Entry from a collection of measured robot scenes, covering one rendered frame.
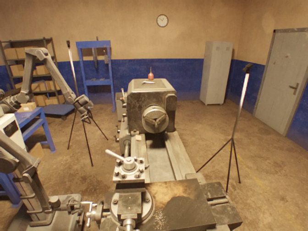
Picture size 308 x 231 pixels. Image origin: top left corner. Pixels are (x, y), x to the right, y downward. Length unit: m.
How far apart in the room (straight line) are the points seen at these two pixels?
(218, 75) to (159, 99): 3.52
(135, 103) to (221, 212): 1.15
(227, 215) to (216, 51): 4.21
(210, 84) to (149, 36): 2.23
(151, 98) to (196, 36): 3.75
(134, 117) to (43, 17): 4.30
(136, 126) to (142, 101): 0.29
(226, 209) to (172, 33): 4.47
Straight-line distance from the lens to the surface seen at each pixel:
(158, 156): 1.63
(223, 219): 1.11
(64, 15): 5.19
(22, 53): 5.34
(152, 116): 1.44
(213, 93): 5.04
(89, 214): 1.10
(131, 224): 0.86
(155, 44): 4.83
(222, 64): 4.95
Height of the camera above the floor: 1.77
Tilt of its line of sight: 25 degrees down
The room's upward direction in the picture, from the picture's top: straight up
